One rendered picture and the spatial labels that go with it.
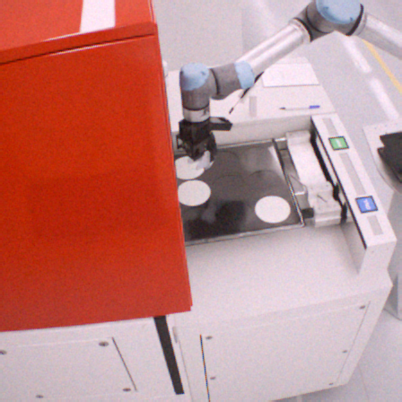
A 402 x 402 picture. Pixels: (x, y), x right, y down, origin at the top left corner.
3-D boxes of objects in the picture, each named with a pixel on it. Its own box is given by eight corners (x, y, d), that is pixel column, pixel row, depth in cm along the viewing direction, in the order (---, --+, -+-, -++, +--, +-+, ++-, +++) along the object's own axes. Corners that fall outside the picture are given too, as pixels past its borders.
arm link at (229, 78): (239, 65, 148) (201, 74, 146) (249, 56, 137) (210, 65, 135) (247, 91, 148) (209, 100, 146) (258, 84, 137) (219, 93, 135)
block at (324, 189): (308, 199, 162) (309, 192, 160) (304, 191, 164) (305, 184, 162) (332, 196, 162) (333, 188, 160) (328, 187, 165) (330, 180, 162)
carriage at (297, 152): (314, 228, 158) (316, 222, 156) (284, 144, 183) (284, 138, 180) (339, 223, 159) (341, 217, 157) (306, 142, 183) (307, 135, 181)
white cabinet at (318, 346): (196, 421, 203) (176, 330, 143) (168, 239, 268) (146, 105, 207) (347, 390, 207) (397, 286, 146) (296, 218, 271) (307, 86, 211)
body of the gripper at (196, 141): (177, 150, 154) (172, 117, 145) (199, 135, 158) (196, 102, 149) (195, 163, 150) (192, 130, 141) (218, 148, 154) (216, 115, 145)
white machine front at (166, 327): (176, 395, 129) (154, 319, 99) (146, 168, 183) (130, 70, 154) (188, 393, 129) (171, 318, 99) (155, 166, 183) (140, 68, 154)
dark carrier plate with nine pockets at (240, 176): (178, 242, 152) (178, 241, 152) (165, 157, 175) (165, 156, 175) (299, 223, 154) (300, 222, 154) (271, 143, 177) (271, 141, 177)
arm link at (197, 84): (215, 72, 132) (182, 80, 131) (217, 106, 140) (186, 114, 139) (205, 56, 137) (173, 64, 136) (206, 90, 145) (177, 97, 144)
